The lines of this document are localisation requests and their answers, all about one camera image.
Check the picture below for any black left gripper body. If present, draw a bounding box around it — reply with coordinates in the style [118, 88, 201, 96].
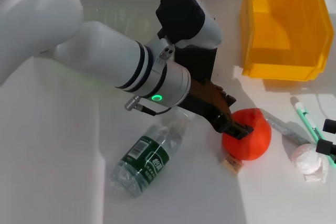
[181, 77, 226, 125]

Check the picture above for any white paper ball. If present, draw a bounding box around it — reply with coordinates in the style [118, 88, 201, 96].
[291, 142, 329, 184]

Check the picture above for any green utility knife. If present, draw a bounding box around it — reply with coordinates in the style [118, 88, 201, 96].
[290, 96, 336, 168]

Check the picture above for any red-orange toy orange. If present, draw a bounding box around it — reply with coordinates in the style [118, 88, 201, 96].
[222, 108, 272, 162]

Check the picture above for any small tan eraser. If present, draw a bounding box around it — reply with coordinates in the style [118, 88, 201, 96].
[221, 155, 245, 175]

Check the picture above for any clear green-label water bottle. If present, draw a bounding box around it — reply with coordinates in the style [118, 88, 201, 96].
[109, 110, 191, 199]

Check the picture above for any black mesh pen holder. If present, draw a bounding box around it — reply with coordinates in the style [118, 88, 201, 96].
[174, 44, 218, 84]

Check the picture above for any silver glitter pen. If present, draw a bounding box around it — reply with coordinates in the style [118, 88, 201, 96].
[262, 110, 312, 146]

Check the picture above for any wavy clear glass fruit plate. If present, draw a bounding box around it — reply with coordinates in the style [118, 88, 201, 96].
[83, 3, 161, 44]

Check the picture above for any yellow plastic bin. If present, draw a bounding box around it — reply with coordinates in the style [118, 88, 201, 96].
[240, 0, 334, 82]

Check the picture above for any left gripper cable with connector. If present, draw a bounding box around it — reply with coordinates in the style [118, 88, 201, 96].
[124, 95, 181, 116]

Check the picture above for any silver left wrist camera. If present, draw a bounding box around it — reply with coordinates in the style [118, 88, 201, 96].
[146, 0, 224, 65]

